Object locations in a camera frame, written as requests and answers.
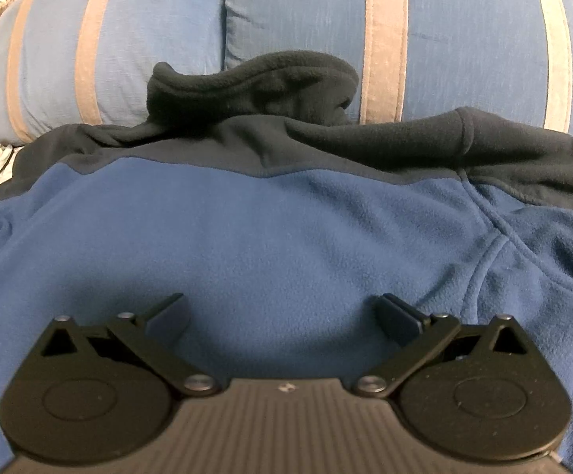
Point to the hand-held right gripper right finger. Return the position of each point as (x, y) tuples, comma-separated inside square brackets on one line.
[(397, 323)]

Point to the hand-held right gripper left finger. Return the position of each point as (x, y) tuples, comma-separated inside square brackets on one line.
[(168, 318)]

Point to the blue and navy fleece jacket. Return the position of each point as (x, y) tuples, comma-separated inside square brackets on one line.
[(266, 232)]

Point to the blue pillow with tan stripes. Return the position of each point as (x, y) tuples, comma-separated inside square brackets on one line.
[(158, 34), (464, 34)]

